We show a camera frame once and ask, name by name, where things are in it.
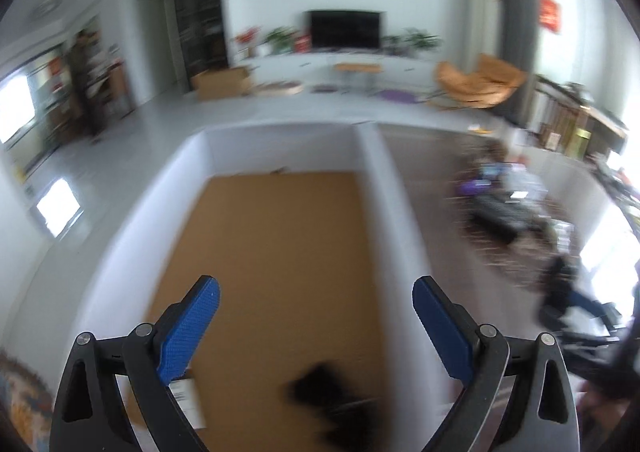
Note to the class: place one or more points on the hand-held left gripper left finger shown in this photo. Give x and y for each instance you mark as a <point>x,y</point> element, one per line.
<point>187,327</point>

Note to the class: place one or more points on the red flowers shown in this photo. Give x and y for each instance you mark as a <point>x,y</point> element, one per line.
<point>247,37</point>

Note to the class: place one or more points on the white storage box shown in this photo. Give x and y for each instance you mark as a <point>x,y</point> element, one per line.
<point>280,147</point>

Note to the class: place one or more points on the white television cabinet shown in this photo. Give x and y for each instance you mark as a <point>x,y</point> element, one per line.
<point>300,65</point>

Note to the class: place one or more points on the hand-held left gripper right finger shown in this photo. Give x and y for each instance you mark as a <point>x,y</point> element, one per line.
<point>442,327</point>

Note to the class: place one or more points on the dark display cabinet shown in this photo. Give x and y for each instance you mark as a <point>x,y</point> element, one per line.
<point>197,17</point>

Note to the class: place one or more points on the red wall hanging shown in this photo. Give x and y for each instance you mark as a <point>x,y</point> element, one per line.
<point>549,12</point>

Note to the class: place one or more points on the cardboard box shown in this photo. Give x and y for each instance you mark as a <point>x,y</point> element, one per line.
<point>222,82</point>

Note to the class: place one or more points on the red box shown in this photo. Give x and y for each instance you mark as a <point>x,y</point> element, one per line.
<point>302,42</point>

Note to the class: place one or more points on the wooden stool with black legs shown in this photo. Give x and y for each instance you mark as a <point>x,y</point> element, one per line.
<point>357,67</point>

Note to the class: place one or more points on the dark object on table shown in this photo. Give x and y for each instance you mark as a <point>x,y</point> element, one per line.
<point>500,219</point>

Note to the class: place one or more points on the green potted plant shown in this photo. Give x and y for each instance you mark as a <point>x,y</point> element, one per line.
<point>422,40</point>
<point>280,40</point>

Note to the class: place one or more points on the white paper label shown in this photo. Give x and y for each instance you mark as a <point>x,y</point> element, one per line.
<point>189,402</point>

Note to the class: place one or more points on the grey curtain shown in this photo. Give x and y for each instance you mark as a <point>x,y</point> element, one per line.
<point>515,7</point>

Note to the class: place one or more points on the black blurred object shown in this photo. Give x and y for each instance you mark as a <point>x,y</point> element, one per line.
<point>330,392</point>

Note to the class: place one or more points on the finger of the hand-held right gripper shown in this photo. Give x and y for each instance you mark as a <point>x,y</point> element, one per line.
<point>556,284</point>

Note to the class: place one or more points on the purple floor cushion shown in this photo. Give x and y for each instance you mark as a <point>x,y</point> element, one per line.
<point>396,95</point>
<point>324,89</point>

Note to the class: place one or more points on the orange lounge chair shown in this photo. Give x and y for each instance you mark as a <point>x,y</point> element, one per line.
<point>475,82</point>

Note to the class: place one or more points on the black flat television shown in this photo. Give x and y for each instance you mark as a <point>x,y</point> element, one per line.
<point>345,30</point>

